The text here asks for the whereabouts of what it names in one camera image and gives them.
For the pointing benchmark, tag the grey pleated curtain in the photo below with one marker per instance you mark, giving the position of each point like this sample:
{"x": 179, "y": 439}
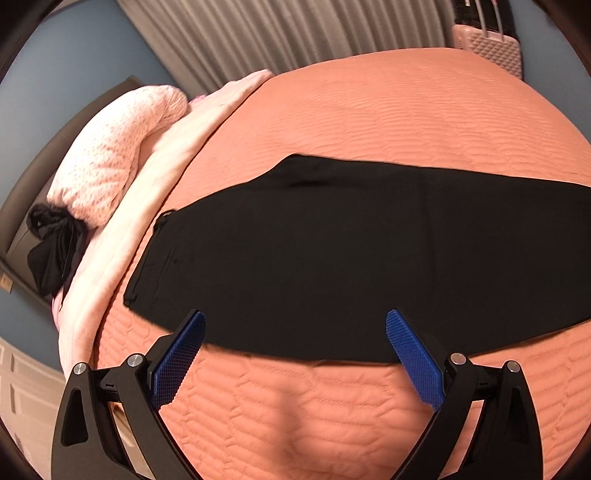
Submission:
{"x": 277, "y": 32}

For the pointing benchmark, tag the black pants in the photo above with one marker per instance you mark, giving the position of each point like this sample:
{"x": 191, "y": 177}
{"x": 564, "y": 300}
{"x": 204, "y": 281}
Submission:
{"x": 323, "y": 254}

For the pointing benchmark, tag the beige wall switch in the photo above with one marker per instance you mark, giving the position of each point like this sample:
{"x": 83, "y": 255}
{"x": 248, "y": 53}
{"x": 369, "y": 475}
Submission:
{"x": 5, "y": 281}

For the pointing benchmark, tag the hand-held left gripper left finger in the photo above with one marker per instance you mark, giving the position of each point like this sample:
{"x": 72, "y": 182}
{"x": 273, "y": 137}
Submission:
{"x": 178, "y": 364}

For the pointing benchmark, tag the salmon quilted bedspread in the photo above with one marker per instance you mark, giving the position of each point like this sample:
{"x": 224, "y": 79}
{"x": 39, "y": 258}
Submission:
{"x": 369, "y": 106}

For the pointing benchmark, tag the black cloth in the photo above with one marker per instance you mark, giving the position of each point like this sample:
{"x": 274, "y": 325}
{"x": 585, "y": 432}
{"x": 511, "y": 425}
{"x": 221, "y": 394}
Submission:
{"x": 57, "y": 249}

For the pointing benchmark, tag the pink floral pillow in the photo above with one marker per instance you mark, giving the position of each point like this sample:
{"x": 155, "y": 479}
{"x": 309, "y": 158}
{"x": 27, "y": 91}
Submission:
{"x": 106, "y": 157}

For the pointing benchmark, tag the white panelled door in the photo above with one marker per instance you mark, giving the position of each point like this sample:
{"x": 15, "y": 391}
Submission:
{"x": 23, "y": 383}

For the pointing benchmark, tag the light pink blanket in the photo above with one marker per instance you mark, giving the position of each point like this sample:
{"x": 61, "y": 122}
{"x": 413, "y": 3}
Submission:
{"x": 138, "y": 221}

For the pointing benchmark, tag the black suitcase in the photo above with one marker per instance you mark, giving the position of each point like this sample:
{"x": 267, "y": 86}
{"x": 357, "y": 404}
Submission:
{"x": 471, "y": 14}

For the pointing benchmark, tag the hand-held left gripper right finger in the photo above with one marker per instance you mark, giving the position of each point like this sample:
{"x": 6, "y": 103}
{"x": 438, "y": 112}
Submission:
{"x": 415, "y": 364}

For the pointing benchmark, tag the dark grey headboard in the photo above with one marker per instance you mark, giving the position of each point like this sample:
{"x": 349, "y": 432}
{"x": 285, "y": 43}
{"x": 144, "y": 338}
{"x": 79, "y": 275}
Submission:
{"x": 60, "y": 134}

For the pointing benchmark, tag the pink hard-shell suitcase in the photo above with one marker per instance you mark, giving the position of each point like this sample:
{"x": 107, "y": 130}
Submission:
{"x": 494, "y": 48}

